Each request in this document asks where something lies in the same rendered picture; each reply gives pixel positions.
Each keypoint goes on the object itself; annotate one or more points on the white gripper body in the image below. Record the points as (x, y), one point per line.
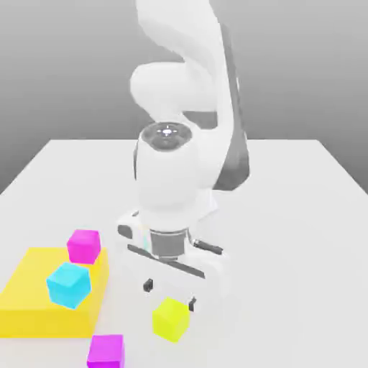
(178, 277)

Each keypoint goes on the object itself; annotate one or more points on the small cyan cube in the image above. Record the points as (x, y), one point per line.
(68, 285)

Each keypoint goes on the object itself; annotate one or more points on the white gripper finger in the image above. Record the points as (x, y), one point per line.
(192, 304)
(148, 285)

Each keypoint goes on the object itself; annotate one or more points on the small violet cube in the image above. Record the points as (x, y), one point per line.
(105, 351)

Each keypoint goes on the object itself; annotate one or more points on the small lime yellow cube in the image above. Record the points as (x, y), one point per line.
(170, 319)

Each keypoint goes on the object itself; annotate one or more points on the large yellow box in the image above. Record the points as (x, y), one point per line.
(26, 310)

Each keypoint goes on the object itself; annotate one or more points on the small magenta cube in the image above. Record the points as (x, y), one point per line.
(84, 246)

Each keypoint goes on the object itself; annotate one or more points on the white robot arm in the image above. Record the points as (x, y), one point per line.
(169, 178)

